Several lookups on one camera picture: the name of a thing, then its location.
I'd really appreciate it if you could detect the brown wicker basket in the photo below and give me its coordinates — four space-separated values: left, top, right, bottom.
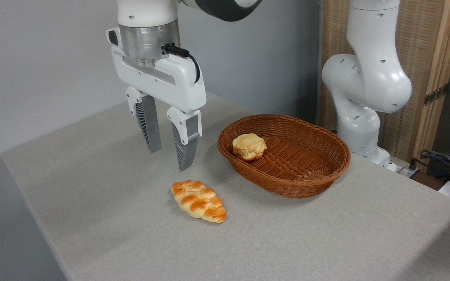
217 114 351 199

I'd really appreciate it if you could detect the brass screen hinge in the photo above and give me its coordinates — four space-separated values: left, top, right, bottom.
423 84 449 107

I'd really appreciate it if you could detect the grey vertical pole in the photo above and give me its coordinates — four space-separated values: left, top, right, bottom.
314 0 324 125

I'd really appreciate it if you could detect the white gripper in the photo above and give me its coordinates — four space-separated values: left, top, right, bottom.
106 27 207 172

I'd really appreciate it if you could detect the wooden folding screen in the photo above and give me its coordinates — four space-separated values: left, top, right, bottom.
321 0 450 172

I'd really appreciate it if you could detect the small round bread roll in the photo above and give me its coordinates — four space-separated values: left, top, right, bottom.
232 133 267 161

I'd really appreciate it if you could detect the white power strip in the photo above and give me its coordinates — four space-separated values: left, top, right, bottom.
395 162 419 178

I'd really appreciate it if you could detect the black cable bundle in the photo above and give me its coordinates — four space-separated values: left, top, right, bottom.
420 150 450 185

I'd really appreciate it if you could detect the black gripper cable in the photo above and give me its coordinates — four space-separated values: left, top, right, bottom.
164 44 201 84

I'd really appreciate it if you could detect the braided bread loaf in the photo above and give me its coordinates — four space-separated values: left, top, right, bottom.
171 180 227 224

